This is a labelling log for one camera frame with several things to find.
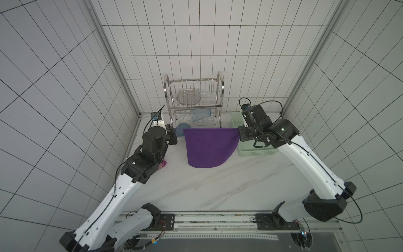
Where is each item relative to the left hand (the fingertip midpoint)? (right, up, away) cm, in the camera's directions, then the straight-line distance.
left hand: (168, 129), depth 69 cm
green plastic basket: (+41, -12, +21) cm, 48 cm away
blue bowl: (+5, -2, +3) cm, 6 cm away
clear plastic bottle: (+12, +9, +43) cm, 45 cm away
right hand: (+31, -1, +2) cm, 32 cm away
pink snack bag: (-8, -22, +22) cm, 32 cm away
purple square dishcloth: (+18, -9, +6) cm, 21 cm away
